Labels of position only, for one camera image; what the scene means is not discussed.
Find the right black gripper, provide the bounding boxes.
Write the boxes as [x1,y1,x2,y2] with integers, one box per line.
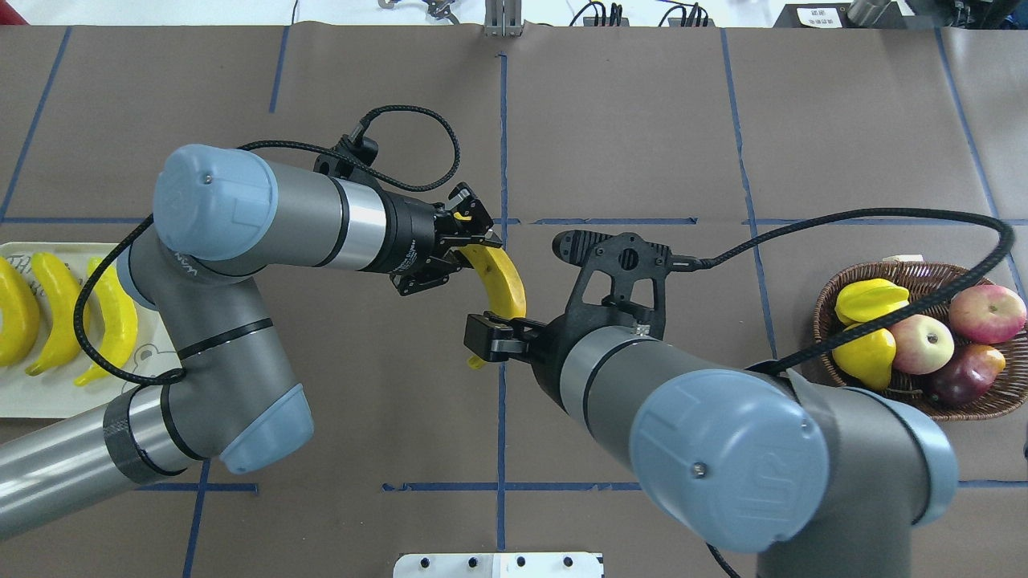
[465,312,595,410]

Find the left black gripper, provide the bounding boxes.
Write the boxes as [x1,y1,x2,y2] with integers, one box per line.
[382,182,503,295]

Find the yellow banana curved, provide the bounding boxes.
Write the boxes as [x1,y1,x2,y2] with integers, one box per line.
[85,266,138,369]

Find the yellow banana carried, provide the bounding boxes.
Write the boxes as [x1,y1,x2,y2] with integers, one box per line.
[1,258,40,367]

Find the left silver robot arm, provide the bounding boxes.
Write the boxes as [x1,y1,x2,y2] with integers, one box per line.
[1,144,502,539]

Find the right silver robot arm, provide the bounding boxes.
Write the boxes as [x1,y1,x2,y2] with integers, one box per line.
[465,311,959,577]

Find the paper basket label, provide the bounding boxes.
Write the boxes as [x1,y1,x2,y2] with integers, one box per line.
[880,254,925,263]

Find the yellow starfruit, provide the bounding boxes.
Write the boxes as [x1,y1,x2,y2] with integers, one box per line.
[834,278,910,326]

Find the yellow lemon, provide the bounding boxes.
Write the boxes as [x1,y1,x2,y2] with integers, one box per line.
[832,328,897,392]

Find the pale pink-white apple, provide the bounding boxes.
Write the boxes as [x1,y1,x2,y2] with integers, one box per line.
[887,314,955,376]

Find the dark purple plum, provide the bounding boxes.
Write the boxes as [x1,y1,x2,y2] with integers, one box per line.
[923,344,1006,407]

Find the red apple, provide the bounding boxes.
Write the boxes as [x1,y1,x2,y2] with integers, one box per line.
[948,284,1026,344]

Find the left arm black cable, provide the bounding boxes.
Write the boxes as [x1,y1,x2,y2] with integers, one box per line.
[72,104,462,388]

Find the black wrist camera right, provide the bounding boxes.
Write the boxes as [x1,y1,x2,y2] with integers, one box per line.
[552,230,708,340]

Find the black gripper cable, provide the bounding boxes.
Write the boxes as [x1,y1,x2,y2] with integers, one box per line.
[691,207,1016,377]

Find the aluminium frame post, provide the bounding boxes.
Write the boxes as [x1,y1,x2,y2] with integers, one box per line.
[483,0,524,38]

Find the white pedestal column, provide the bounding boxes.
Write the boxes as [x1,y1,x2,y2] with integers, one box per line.
[393,552,605,577]

